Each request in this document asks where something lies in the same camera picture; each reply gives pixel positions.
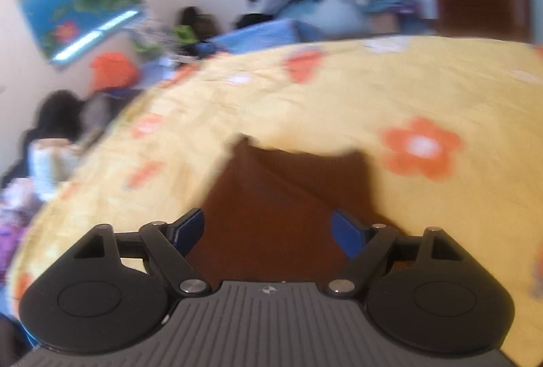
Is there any orange cloth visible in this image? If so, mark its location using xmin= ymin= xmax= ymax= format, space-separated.
xmin=89 ymin=52 xmax=142 ymax=93

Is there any purple cloth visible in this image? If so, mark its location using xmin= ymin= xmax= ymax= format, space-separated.
xmin=0 ymin=176 xmax=43 ymax=280

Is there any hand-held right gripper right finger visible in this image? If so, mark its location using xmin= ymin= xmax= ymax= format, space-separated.
xmin=324 ymin=209 xmax=468 ymax=298

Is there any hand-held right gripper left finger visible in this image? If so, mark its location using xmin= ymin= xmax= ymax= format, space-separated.
xmin=72 ymin=208 xmax=213 ymax=298

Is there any blue bedding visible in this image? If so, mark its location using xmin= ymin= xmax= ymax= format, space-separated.
xmin=140 ymin=17 xmax=368 ymax=76

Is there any brown small garment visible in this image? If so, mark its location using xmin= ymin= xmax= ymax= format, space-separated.
xmin=187 ymin=138 xmax=408 ymax=285

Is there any yellow printed blanket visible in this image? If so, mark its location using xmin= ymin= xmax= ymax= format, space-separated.
xmin=8 ymin=37 xmax=543 ymax=367

